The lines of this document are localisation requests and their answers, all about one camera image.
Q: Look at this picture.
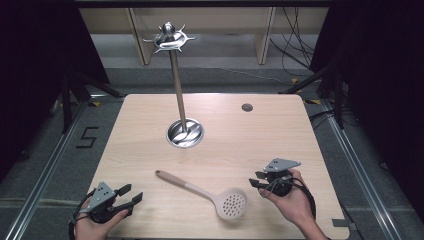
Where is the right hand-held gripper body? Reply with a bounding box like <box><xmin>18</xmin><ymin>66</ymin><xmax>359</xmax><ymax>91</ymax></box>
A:
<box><xmin>263</xmin><ymin>158</ymin><xmax>302</xmax><ymax>198</ymax></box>

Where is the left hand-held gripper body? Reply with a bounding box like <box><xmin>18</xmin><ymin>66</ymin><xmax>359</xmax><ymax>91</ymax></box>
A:
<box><xmin>79</xmin><ymin>181</ymin><xmax>124</xmax><ymax>224</ymax></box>

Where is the pink skimmer with wooden handle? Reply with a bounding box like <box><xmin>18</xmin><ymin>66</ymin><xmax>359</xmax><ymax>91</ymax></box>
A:
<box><xmin>155</xmin><ymin>169</ymin><xmax>249</xmax><ymax>221</ymax></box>

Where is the metal utensil rack stand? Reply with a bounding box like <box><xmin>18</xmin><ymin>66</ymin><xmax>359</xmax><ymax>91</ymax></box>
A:
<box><xmin>143</xmin><ymin>21</ymin><xmax>205</xmax><ymax>149</ymax></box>

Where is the person's left hand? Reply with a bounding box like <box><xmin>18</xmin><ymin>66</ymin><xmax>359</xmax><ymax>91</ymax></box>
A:
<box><xmin>73</xmin><ymin>209</ymin><xmax>130</xmax><ymax>240</ymax></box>

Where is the person's right hand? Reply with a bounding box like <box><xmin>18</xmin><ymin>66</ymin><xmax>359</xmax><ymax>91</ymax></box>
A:
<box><xmin>259</xmin><ymin>168</ymin><xmax>316</xmax><ymax>230</ymax></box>

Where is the black metal stand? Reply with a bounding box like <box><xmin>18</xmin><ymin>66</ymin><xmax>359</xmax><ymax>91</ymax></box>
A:
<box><xmin>279</xmin><ymin>62</ymin><xmax>347</xmax><ymax>130</ymax></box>
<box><xmin>60</xmin><ymin>70</ymin><xmax>122</xmax><ymax>135</ymax></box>

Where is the wooden shelf unit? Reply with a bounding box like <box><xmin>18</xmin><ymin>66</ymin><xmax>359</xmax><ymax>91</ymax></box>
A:
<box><xmin>79</xmin><ymin>7</ymin><xmax>330</xmax><ymax>66</ymax></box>

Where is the dark curtain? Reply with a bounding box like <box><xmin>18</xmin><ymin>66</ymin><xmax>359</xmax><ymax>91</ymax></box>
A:
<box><xmin>309</xmin><ymin>0</ymin><xmax>424</xmax><ymax>214</ymax></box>
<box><xmin>0</xmin><ymin>0</ymin><xmax>112</xmax><ymax>183</ymax></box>

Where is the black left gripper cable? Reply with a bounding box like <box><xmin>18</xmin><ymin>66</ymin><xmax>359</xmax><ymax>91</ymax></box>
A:
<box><xmin>68</xmin><ymin>188</ymin><xmax>98</xmax><ymax>240</ymax></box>

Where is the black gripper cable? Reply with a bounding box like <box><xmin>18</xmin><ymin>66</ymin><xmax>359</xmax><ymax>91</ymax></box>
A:
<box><xmin>68</xmin><ymin>188</ymin><xmax>98</xmax><ymax>240</ymax></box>
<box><xmin>266</xmin><ymin>177</ymin><xmax>317</xmax><ymax>221</ymax></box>

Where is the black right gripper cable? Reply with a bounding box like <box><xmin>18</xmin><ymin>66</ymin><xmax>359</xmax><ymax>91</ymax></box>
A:
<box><xmin>266</xmin><ymin>177</ymin><xmax>317</xmax><ymax>221</ymax></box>

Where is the aluminium floor rail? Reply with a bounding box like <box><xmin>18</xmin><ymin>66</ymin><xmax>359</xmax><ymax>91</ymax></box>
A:
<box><xmin>320</xmin><ymin>99</ymin><xmax>398</xmax><ymax>240</ymax></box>
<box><xmin>4</xmin><ymin>99</ymin><xmax>88</xmax><ymax>240</ymax></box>

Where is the black cable beside table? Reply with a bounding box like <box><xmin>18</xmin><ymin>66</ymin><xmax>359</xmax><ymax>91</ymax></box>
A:
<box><xmin>307</xmin><ymin>107</ymin><xmax>336</xmax><ymax>132</ymax></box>

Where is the grey table corner bracket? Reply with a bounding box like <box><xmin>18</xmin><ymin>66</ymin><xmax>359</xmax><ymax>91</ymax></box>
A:
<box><xmin>331</xmin><ymin>217</ymin><xmax>358</xmax><ymax>232</ymax></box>

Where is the thin white floor cable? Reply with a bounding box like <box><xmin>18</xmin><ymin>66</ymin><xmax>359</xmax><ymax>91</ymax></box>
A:
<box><xmin>213</xmin><ymin>65</ymin><xmax>292</xmax><ymax>85</ymax></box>

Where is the bundle of black floor cables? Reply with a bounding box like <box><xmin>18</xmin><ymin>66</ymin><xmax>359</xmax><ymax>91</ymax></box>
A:
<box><xmin>269</xmin><ymin>7</ymin><xmax>317</xmax><ymax>78</ymax></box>

